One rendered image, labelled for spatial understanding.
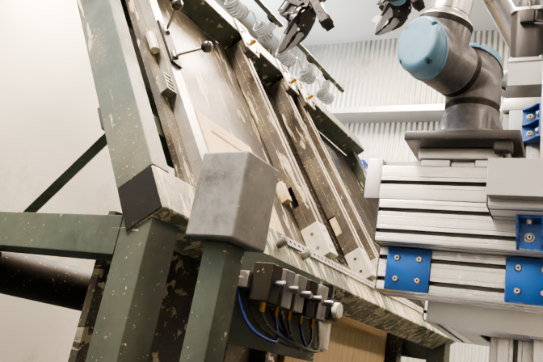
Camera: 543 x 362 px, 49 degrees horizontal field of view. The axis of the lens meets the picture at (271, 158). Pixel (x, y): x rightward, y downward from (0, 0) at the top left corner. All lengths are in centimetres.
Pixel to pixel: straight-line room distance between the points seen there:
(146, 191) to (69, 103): 322
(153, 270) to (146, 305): 7
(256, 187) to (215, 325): 28
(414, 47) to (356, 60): 514
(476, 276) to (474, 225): 10
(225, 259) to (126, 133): 43
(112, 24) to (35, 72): 266
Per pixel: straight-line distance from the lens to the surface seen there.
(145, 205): 131
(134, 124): 144
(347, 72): 636
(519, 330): 131
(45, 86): 438
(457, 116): 131
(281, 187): 209
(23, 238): 160
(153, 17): 204
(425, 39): 126
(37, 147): 431
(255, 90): 244
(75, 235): 145
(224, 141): 190
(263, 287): 144
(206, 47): 190
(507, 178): 111
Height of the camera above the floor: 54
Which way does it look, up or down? 19 degrees up
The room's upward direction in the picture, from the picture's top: 11 degrees clockwise
